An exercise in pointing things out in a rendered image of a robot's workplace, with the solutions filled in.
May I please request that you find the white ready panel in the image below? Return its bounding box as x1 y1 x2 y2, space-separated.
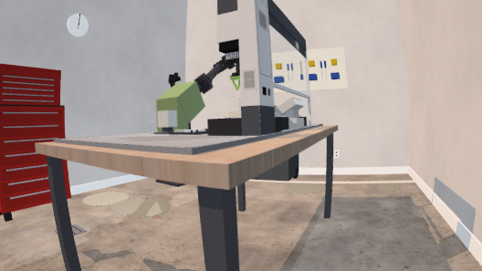
153 110 177 134

